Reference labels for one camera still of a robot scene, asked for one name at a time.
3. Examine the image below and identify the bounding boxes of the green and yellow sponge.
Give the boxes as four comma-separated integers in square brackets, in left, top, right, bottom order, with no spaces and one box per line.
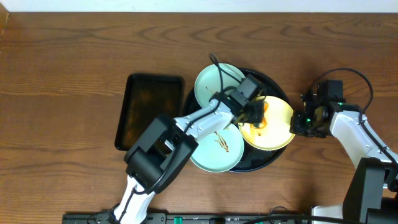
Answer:
[250,101,269,129]

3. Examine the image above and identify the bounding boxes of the yellow plate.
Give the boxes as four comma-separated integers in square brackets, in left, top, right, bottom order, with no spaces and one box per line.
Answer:
[238,96,295,151]

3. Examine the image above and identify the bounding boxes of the light blue plate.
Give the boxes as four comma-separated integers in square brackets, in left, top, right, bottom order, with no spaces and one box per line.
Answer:
[190,124,244,172]
[194,63,245,108]

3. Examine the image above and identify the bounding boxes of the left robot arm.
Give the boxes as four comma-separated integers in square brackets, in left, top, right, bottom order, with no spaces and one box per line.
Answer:
[110,94,264,223]

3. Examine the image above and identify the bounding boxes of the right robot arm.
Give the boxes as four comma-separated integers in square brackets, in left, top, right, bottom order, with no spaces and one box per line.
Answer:
[290,91,397,223]

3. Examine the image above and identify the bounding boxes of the black round tray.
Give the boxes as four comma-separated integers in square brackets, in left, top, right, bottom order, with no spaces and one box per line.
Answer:
[182,68,290,172]

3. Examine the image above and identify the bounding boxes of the black rectangular tray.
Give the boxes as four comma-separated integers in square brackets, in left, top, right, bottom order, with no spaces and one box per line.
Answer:
[114,73,184,151]

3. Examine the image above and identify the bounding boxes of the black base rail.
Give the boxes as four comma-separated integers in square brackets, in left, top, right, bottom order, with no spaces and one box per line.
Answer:
[61,211,315,224]

